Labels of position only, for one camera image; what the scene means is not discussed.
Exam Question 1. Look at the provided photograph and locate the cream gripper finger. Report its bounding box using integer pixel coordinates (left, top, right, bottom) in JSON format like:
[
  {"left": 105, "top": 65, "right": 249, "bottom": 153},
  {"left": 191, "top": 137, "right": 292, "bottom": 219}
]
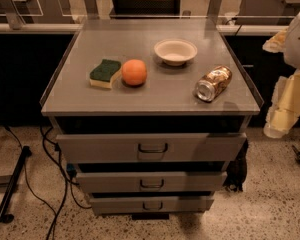
[{"left": 262, "top": 30, "right": 287, "bottom": 53}]

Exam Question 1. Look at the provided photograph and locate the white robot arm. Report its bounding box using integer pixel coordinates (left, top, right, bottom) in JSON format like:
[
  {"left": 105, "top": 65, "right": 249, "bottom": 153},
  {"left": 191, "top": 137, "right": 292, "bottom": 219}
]
[{"left": 263, "top": 12, "right": 300, "bottom": 138}]

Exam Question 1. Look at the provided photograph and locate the grey top drawer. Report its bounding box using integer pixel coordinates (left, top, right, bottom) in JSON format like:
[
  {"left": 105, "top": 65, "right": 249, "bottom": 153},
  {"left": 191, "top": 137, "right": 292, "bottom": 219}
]
[{"left": 57, "top": 133, "right": 246, "bottom": 164}]

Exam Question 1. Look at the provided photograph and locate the grey drawer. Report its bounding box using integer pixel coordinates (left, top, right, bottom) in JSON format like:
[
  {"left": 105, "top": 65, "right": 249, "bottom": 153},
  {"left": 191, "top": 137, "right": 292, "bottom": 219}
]
[
  {"left": 77, "top": 171, "right": 226, "bottom": 193},
  {"left": 90, "top": 196, "right": 213, "bottom": 215},
  {"left": 57, "top": 133, "right": 246, "bottom": 164}
]

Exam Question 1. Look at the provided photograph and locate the grey drawer cabinet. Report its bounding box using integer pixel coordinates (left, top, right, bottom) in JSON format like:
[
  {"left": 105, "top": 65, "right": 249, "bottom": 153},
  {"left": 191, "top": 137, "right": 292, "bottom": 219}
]
[{"left": 39, "top": 18, "right": 265, "bottom": 221}]

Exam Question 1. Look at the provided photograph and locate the grey middle drawer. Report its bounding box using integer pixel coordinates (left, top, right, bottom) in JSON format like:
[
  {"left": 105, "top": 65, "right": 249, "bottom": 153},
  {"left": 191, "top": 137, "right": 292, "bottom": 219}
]
[{"left": 77, "top": 171, "right": 226, "bottom": 193}]

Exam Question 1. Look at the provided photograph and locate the grey bottom drawer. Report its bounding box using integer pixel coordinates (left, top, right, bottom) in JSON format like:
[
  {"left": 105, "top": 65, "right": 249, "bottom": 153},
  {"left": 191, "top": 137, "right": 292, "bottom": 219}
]
[{"left": 90, "top": 196, "right": 213, "bottom": 215}]

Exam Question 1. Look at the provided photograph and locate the gold soda can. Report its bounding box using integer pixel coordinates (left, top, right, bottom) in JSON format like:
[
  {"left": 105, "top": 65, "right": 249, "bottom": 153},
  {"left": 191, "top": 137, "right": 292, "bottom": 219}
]
[{"left": 194, "top": 66, "right": 232, "bottom": 102}]

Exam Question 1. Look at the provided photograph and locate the white bowl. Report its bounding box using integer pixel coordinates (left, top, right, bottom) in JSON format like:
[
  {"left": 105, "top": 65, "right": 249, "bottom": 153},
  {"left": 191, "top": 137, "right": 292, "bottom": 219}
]
[{"left": 154, "top": 39, "right": 197, "bottom": 66}]

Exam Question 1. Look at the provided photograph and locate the black chair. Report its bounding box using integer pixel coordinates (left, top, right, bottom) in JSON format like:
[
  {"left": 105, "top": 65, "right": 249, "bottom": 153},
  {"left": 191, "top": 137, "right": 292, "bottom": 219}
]
[{"left": 109, "top": 0, "right": 181, "bottom": 19}]

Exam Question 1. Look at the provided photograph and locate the orange fruit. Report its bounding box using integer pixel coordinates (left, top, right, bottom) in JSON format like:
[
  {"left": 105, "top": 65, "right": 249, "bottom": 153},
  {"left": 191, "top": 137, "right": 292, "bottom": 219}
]
[{"left": 122, "top": 59, "right": 147, "bottom": 86}]

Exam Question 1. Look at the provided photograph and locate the green yellow sponge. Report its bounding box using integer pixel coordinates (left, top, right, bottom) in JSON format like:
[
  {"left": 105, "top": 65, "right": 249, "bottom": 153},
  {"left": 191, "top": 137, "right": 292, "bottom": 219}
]
[{"left": 89, "top": 59, "right": 121, "bottom": 89}]

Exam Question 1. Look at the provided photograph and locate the black floor stand bar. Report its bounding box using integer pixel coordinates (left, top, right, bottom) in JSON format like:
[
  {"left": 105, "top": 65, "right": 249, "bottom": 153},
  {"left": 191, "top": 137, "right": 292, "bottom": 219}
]
[{"left": 0, "top": 146, "right": 32, "bottom": 224}]

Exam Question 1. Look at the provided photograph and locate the grey metal post right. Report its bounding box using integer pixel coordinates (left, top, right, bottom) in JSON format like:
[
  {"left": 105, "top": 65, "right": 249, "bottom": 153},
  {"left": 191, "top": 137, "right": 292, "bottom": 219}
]
[{"left": 207, "top": 0, "right": 222, "bottom": 18}]

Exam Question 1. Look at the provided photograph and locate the grey metal post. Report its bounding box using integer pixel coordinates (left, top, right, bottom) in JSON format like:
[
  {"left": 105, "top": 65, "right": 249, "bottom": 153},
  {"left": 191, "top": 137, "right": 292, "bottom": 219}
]
[
  {"left": 84, "top": 0, "right": 99, "bottom": 19},
  {"left": 0, "top": 0, "right": 24, "bottom": 30},
  {"left": 207, "top": 0, "right": 222, "bottom": 18}
]

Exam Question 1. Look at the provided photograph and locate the grey metal post middle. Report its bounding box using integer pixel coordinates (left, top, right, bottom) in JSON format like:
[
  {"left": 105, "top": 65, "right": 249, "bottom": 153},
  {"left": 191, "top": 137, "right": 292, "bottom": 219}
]
[{"left": 84, "top": 0, "right": 99, "bottom": 19}]

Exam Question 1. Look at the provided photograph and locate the grey metal post left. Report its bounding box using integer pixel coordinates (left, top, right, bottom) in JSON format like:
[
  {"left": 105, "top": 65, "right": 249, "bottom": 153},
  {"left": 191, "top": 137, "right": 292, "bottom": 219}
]
[{"left": 0, "top": 0, "right": 24, "bottom": 30}]

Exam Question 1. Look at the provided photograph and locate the black floor cable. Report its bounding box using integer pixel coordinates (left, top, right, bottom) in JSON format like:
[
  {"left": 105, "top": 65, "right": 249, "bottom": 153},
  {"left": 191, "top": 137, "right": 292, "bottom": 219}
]
[{"left": 3, "top": 125, "right": 93, "bottom": 240}]

